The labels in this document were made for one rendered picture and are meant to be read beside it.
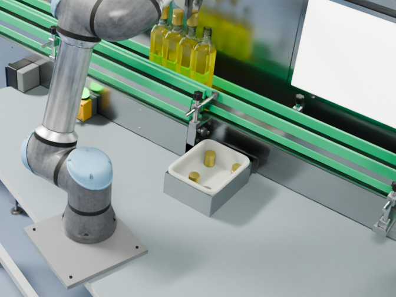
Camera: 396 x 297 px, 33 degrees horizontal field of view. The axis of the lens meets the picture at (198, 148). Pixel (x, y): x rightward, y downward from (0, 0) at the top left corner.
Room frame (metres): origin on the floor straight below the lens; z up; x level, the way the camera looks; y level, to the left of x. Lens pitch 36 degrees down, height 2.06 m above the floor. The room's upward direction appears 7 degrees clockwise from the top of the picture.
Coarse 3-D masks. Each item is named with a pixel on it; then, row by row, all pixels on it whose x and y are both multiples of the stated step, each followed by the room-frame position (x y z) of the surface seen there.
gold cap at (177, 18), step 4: (176, 8) 1.97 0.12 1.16; (176, 12) 1.95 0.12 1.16; (180, 12) 1.95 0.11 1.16; (176, 16) 1.95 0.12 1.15; (180, 16) 1.95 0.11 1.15; (172, 20) 1.96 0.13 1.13; (176, 20) 1.95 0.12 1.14; (180, 20) 1.95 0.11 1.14; (176, 24) 1.94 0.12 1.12; (180, 24) 1.95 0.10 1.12
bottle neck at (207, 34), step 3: (204, 27) 1.91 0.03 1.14; (207, 27) 1.91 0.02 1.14; (210, 27) 1.91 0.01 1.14; (204, 30) 1.89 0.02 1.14; (207, 30) 1.89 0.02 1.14; (210, 30) 1.89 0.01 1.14; (204, 33) 1.89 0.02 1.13; (207, 33) 1.89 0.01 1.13; (210, 33) 1.90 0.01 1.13; (204, 36) 1.89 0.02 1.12; (207, 36) 1.89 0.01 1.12; (210, 36) 1.90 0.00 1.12; (204, 39) 1.89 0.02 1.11; (207, 39) 1.89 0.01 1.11; (210, 39) 1.90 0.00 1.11; (204, 42) 1.89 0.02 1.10; (207, 42) 1.89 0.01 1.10; (210, 42) 1.90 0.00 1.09
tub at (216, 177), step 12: (204, 144) 1.72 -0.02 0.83; (216, 144) 1.72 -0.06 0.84; (192, 156) 1.66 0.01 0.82; (216, 156) 1.71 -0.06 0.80; (228, 156) 1.69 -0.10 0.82; (240, 156) 1.67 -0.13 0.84; (180, 168) 1.61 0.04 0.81; (192, 168) 1.66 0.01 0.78; (204, 168) 1.68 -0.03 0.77; (216, 168) 1.69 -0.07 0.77; (228, 168) 1.68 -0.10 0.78; (240, 168) 1.61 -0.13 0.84; (204, 180) 1.62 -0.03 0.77; (216, 180) 1.62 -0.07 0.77; (228, 180) 1.54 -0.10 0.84; (204, 192) 1.48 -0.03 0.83; (216, 192) 1.49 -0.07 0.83
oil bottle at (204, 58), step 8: (200, 48) 1.88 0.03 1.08; (208, 48) 1.88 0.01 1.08; (200, 56) 1.88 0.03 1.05; (208, 56) 1.87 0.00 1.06; (192, 64) 1.90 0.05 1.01; (200, 64) 1.88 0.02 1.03; (208, 64) 1.88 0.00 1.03; (192, 72) 1.89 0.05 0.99; (200, 72) 1.88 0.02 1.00; (208, 72) 1.88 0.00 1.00; (200, 80) 1.87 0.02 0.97; (208, 80) 1.89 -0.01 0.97
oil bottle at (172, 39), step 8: (168, 32) 1.95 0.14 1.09; (176, 32) 1.95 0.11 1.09; (184, 32) 1.97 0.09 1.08; (168, 40) 1.94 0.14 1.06; (176, 40) 1.93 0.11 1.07; (168, 48) 1.94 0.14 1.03; (176, 48) 1.93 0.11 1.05; (168, 56) 1.94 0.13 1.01; (176, 56) 1.93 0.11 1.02; (168, 64) 1.94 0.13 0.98; (176, 64) 1.93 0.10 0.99
